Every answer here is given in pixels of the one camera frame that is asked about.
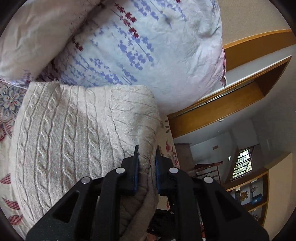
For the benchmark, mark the wooden headboard frame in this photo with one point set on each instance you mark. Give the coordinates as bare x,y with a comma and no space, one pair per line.
244,91

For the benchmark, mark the window with bars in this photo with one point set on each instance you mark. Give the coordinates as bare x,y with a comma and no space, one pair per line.
243,165

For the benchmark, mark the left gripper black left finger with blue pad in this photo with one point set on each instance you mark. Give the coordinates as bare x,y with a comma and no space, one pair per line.
90,210

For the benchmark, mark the floral bed sheet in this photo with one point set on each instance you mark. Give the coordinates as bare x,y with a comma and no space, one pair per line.
11,100

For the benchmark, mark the white floral pillow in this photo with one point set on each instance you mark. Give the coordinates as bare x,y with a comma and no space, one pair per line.
37,32

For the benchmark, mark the blue floral pillow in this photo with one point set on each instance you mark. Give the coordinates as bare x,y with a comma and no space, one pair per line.
172,47

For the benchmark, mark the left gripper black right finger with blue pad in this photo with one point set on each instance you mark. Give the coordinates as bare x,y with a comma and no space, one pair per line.
200,209

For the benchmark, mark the wooden shelf unit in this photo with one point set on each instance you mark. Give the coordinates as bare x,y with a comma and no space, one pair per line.
268,194

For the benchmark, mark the beige cable knit sweater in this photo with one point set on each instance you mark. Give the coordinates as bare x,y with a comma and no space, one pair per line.
63,133

